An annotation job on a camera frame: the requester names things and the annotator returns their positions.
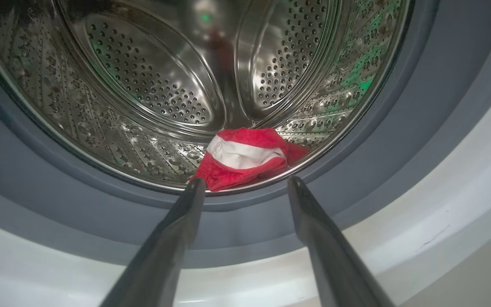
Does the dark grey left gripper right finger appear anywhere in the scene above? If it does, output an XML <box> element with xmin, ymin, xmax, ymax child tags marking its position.
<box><xmin>287</xmin><ymin>176</ymin><xmax>395</xmax><ymax>307</ymax></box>

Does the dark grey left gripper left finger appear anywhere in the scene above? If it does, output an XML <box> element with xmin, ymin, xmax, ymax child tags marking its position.
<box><xmin>99</xmin><ymin>177</ymin><xmax>207</xmax><ymax>307</ymax></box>

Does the red garment with white stripe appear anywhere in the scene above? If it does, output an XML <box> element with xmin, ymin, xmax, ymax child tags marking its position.
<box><xmin>189</xmin><ymin>127</ymin><xmax>311</xmax><ymax>192</ymax></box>

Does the white front-load washing machine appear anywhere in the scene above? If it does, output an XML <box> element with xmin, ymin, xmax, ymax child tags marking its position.
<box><xmin>0</xmin><ymin>0</ymin><xmax>491</xmax><ymax>307</ymax></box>

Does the grey rubber door seal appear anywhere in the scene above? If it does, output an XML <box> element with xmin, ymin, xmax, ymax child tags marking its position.
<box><xmin>0</xmin><ymin>0</ymin><xmax>491</xmax><ymax>269</ymax></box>

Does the stainless steel washing machine drum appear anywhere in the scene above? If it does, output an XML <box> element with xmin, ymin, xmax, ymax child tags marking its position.
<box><xmin>0</xmin><ymin>0</ymin><xmax>412</xmax><ymax>195</ymax></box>

